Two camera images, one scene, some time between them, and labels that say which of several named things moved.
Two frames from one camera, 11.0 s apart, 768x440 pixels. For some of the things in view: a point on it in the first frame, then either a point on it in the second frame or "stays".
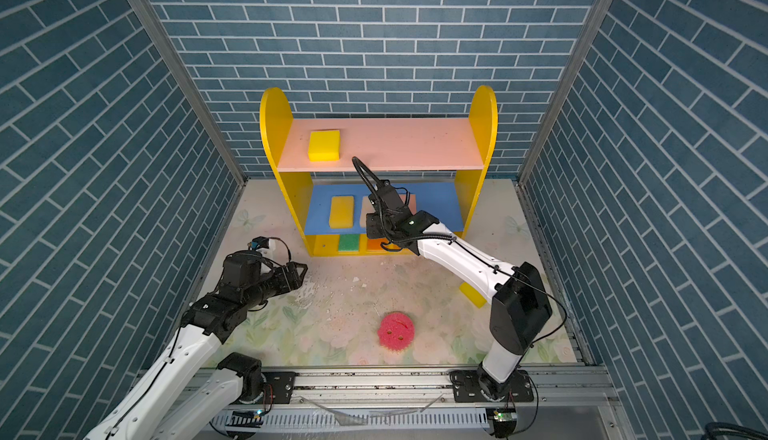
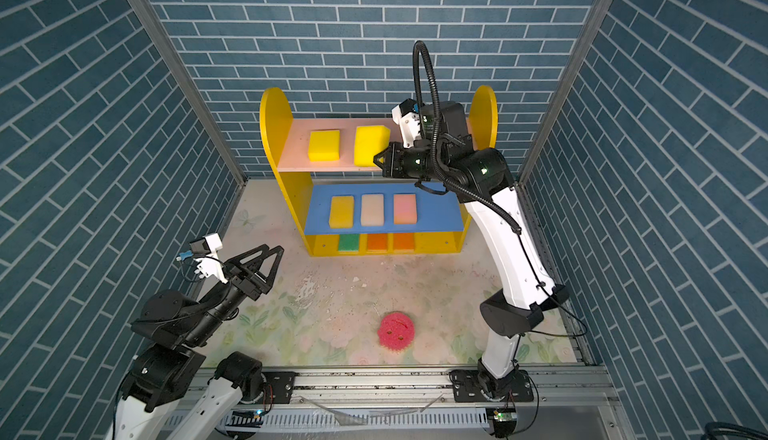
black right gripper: [372, 229] to [395, 167]
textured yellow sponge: [342, 212] stays
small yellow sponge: [473, 295] to [368, 142]
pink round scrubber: [396, 331] stays
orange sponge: [375, 243] stays
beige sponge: [367, 207] stays
